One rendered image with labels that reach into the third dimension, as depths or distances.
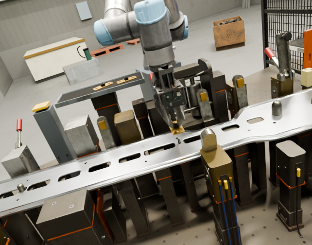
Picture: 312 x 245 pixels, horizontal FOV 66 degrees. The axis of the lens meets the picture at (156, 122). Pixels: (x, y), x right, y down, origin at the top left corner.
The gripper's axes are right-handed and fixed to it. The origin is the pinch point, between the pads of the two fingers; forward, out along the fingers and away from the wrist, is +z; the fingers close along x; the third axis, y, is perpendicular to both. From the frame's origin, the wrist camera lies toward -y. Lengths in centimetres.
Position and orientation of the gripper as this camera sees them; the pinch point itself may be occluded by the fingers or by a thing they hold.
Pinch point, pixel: (175, 122)
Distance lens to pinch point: 76.1
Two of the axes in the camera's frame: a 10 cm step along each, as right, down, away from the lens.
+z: 2.3, 8.5, 4.7
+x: 9.6, -2.8, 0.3
